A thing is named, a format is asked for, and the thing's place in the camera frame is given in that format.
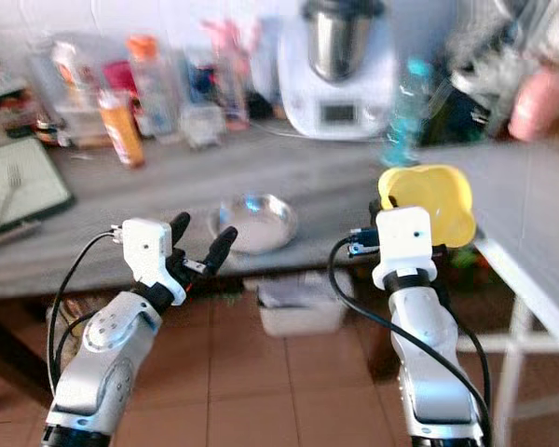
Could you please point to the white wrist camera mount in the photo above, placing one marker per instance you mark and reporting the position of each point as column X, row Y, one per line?
column 407, row 244
column 149, row 256

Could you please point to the clear bottle pink lid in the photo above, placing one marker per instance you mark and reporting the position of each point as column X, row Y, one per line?
column 228, row 74

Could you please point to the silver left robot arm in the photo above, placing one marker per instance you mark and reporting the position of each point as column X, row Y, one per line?
column 107, row 363

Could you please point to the round steel plate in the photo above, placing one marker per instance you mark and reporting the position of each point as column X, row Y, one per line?
column 256, row 223

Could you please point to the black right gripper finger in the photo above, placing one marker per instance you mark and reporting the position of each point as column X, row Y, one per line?
column 375, row 212

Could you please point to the steel fork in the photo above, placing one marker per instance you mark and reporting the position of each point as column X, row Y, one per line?
column 15, row 184

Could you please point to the orange sauce bottle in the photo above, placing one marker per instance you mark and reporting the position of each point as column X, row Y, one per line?
column 121, row 130

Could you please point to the green rimmed white tray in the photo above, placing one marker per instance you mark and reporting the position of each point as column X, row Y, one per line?
column 47, row 177

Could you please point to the small clear lidded container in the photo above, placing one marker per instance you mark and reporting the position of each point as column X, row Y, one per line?
column 200, row 124

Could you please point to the white plastic bin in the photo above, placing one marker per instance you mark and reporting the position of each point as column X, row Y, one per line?
column 303, row 307

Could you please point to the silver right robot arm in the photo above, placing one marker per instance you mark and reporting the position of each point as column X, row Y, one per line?
column 433, row 363

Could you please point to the white kitchen cooking machine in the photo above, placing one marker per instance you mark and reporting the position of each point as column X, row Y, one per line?
column 337, row 102

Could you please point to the dark wooden table leg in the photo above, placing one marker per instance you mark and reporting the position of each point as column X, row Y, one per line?
column 14, row 354

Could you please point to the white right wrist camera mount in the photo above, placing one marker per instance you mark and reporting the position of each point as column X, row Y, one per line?
column 407, row 244

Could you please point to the teal water bottle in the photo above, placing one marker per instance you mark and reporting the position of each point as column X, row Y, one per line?
column 407, row 112

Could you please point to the clear plastic box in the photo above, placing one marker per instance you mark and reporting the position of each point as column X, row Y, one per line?
column 76, row 123

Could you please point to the yellow scalloped plate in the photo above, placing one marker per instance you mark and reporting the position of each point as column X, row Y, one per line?
column 429, row 186

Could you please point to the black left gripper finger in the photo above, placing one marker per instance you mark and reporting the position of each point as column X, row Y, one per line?
column 221, row 250
column 180, row 228

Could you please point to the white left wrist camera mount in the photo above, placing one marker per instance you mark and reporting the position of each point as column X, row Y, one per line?
column 149, row 256

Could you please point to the white table frame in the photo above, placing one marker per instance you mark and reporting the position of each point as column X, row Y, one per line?
column 517, row 354

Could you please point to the pink rounded container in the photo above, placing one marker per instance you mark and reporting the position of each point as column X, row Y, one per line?
column 540, row 104

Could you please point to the clear bottle orange cap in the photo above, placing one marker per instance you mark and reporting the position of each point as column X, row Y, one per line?
column 151, row 88

